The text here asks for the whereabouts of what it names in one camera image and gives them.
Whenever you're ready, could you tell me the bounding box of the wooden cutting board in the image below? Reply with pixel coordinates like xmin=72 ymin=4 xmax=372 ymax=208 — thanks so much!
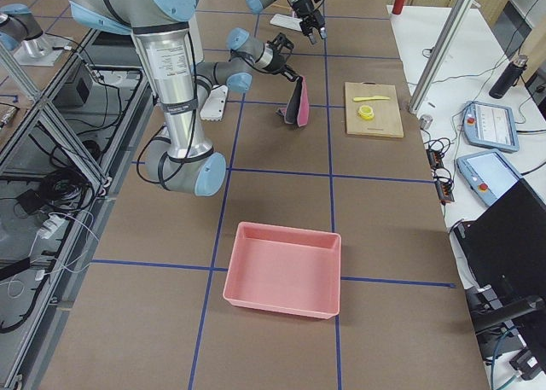
xmin=344 ymin=82 xmax=404 ymax=138

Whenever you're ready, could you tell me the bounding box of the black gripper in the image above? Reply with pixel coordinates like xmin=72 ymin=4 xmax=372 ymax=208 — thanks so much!
xmin=267 ymin=51 xmax=303 ymax=82
xmin=290 ymin=0 xmax=328 ymax=44

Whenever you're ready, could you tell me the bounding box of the far teach pendant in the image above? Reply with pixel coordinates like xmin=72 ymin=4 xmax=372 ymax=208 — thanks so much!
xmin=462 ymin=102 xmax=520 ymax=153

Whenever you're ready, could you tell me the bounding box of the pink plastic bin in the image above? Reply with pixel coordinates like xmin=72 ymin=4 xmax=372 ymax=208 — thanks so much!
xmin=223 ymin=222 xmax=341 ymax=319

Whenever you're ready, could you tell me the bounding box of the black monitor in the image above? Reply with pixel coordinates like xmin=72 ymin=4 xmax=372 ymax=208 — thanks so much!
xmin=455 ymin=179 xmax=545 ymax=369

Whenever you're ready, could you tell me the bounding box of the teach pendant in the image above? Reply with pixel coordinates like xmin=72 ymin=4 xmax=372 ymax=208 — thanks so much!
xmin=462 ymin=102 xmax=520 ymax=153
xmin=456 ymin=148 xmax=522 ymax=207

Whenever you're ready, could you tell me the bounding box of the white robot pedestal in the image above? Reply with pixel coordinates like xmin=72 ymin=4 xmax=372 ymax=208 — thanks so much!
xmin=200 ymin=85 xmax=229 ymax=121

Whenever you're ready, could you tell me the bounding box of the black water bottle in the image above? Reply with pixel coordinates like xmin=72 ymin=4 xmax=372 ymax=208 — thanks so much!
xmin=489 ymin=54 xmax=528 ymax=99

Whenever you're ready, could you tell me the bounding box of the near teach pendant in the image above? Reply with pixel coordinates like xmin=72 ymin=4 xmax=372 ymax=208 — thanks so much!
xmin=456 ymin=148 xmax=522 ymax=207

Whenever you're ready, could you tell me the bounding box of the aluminium frame post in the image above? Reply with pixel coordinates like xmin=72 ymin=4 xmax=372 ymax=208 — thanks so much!
xmin=408 ymin=0 xmax=474 ymax=114

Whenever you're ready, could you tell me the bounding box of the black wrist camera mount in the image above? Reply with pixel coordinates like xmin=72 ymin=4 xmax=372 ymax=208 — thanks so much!
xmin=270 ymin=32 xmax=294 ymax=54

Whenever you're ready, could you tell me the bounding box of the pink grey-edged cloth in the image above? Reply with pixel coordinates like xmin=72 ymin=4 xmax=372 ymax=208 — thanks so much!
xmin=276 ymin=76 xmax=311 ymax=127

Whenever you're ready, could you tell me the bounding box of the white rack tray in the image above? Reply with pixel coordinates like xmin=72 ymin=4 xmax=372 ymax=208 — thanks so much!
xmin=270 ymin=14 xmax=301 ymax=32

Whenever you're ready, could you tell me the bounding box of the yellow plastic knife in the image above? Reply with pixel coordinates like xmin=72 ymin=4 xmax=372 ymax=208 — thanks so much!
xmin=352 ymin=96 xmax=391 ymax=102

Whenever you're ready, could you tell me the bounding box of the black power strip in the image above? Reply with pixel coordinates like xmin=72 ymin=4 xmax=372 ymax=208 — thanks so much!
xmin=426 ymin=149 xmax=455 ymax=205

